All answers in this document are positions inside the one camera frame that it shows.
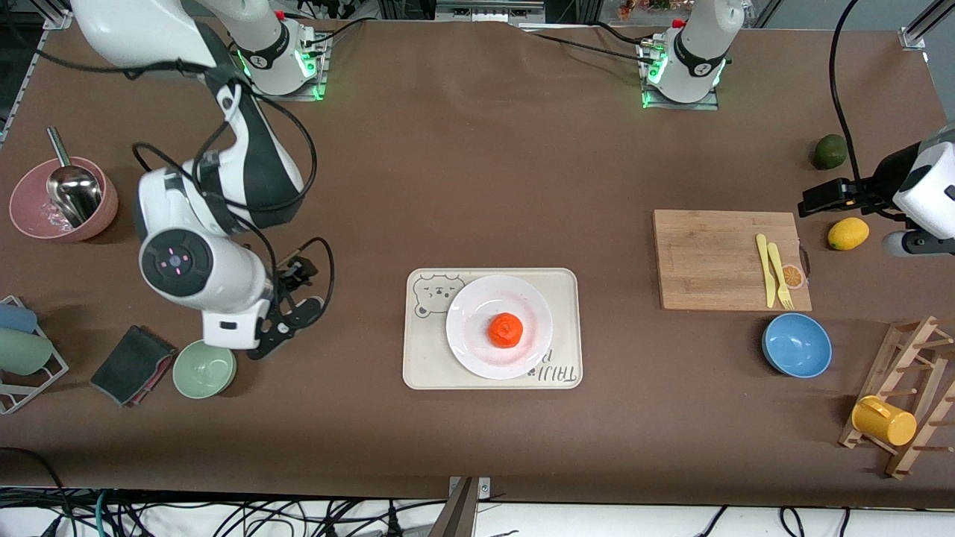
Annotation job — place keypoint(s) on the dark green avocado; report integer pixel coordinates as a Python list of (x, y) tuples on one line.
[(830, 152)]

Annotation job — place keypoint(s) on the dark camera mount pole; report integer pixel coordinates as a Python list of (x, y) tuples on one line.
[(456, 518)]

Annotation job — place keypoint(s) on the pale green bowl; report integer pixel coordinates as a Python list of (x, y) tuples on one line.
[(204, 368)]

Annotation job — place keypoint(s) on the metal frame structure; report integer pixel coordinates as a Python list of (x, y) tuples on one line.
[(489, 9)]

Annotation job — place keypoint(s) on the wooden cutting board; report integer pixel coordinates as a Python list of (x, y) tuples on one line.
[(701, 261)]

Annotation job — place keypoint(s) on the dark grey folded cloth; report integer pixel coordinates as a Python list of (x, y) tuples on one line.
[(130, 365)]

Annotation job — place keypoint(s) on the green cup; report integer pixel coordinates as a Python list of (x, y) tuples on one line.
[(22, 352)]

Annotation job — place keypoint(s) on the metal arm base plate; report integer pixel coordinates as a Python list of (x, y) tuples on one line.
[(649, 104), (322, 82)]

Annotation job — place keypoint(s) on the yellow mug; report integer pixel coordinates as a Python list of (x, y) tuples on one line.
[(888, 424)]

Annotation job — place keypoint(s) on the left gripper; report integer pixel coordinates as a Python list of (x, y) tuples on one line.
[(871, 189)]

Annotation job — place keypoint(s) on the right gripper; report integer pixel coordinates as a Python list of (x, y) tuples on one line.
[(287, 277)]

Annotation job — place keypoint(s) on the yellow plastic knife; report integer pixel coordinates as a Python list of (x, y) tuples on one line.
[(768, 276)]

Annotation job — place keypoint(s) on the cream tray with bear print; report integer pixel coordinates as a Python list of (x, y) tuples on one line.
[(425, 365)]

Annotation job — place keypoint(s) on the orange mandarin fruit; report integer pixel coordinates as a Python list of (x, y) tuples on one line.
[(506, 330)]

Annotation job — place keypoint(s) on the blue cup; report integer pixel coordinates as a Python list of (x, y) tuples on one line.
[(16, 318)]

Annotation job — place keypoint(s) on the wooden peg rack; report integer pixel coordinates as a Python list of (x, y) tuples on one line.
[(914, 325)]

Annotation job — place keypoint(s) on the aluminium corner profile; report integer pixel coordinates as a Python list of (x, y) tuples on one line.
[(914, 36), (58, 19)]

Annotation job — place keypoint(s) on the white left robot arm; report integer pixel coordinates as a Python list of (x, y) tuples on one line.
[(694, 52)]

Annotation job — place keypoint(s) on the clear crumpled plastic piece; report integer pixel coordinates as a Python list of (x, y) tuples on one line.
[(54, 216)]

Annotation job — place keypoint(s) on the pink bowl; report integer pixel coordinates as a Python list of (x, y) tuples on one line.
[(26, 201)]

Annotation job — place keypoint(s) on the orange slice toy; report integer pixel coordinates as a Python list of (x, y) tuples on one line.
[(794, 277)]

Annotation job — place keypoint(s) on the metal scoop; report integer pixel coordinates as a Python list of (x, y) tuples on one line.
[(74, 194)]

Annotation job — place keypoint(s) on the metal clamp bracket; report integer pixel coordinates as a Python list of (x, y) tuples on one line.
[(485, 488)]

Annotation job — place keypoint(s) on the white round plate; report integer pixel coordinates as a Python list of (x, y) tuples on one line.
[(477, 335)]

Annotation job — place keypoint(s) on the blue bowl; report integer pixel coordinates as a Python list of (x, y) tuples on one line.
[(797, 347)]

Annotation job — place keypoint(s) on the yellow plastic fork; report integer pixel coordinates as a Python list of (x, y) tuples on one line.
[(778, 268)]

